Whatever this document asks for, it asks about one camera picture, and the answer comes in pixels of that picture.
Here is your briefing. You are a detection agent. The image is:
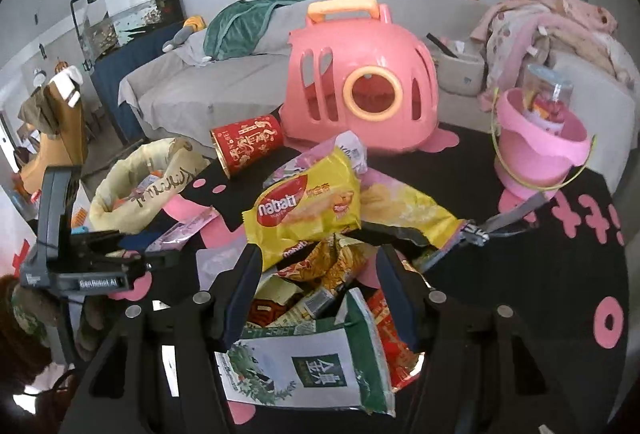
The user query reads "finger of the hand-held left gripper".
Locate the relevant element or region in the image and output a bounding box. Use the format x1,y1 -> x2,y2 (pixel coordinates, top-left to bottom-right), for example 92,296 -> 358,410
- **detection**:
74,232 -> 167,252
121,249 -> 182,272

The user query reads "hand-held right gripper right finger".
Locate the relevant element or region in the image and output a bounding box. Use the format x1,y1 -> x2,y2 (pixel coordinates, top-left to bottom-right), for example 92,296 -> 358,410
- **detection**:
375,246 -> 593,434

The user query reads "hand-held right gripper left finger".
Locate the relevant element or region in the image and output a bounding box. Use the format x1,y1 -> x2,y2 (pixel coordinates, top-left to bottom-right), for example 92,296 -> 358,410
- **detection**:
75,244 -> 264,434

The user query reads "yellow plastic bag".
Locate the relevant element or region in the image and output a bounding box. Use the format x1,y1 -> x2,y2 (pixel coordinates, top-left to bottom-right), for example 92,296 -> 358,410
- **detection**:
90,137 -> 212,236

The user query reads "yellow wafer packet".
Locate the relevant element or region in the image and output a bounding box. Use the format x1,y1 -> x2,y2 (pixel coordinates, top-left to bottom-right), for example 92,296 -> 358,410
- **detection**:
242,147 -> 363,272

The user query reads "person's left hand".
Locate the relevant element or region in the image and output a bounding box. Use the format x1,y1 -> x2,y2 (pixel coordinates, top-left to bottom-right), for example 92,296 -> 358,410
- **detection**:
79,296 -> 109,351

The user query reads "cream yellow packet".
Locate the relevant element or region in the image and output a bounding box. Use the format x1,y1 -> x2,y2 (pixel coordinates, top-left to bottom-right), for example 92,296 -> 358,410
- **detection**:
250,273 -> 351,331

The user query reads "red foil packet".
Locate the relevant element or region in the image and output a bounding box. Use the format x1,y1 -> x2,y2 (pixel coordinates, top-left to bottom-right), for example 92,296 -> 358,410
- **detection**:
367,289 -> 427,393

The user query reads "translucent white wrapper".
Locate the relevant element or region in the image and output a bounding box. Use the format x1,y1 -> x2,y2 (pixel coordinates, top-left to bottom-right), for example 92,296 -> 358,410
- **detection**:
195,241 -> 252,293

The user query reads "pink printed wrapper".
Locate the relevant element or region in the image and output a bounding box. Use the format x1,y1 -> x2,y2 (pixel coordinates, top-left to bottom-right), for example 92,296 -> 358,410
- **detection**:
150,207 -> 222,255

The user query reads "red orange noodle packet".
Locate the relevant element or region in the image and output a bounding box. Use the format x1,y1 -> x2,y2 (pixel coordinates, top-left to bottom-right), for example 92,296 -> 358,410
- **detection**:
275,234 -> 382,301

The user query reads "green white packet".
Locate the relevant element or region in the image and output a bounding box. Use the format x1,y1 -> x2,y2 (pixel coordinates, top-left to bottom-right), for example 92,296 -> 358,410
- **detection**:
215,287 -> 397,417

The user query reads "tan wooden cabinet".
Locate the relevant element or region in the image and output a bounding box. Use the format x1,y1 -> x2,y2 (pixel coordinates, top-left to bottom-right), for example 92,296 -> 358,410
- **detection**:
16,61 -> 90,193

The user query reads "pale yellow chip packet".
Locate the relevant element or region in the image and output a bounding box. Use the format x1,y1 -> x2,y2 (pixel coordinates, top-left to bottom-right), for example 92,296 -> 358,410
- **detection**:
359,179 -> 467,251

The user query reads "silver wrapper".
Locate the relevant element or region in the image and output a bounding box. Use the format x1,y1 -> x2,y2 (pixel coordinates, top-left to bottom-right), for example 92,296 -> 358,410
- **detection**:
419,191 -> 547,273

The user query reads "red cylindrical can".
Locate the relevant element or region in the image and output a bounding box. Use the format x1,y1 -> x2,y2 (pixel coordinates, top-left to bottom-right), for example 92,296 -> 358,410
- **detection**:
210,113 -> 285,179

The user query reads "dark blue cabinet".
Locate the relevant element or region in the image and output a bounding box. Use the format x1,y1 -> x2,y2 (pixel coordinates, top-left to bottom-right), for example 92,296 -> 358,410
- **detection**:
90,22 -> 187,146

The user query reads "grey sofa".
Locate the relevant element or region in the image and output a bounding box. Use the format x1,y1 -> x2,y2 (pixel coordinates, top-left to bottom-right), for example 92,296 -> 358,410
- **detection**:
117,0 -> 640,195

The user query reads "pink toy bucket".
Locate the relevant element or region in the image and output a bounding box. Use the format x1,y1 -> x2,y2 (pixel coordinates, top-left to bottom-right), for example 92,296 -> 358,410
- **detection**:
490,87 -> 599,202

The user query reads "glass aquarium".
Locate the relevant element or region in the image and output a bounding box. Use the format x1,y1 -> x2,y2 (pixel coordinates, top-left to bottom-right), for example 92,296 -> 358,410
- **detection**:
70,0 -> 184,66

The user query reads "grey orange plush toy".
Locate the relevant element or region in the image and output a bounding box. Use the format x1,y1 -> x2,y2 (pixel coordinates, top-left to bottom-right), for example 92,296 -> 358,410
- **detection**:
161,14 -> 209,54

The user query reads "pink pet carrier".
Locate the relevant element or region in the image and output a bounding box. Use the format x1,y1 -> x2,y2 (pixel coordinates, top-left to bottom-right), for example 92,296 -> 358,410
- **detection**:
279,0 -> 442,156

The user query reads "grey storage box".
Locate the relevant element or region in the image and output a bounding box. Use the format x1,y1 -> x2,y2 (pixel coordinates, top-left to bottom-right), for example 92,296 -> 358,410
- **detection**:
426,33 -> 489,96

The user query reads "green blanket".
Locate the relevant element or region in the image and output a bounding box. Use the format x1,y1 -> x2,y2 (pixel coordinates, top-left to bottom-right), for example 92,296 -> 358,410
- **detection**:
202,0 -> 357,62

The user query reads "clear plastic jar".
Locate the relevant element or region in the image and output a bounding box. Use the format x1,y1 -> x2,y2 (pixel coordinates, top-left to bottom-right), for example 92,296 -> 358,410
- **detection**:
522,63 -> 574,135

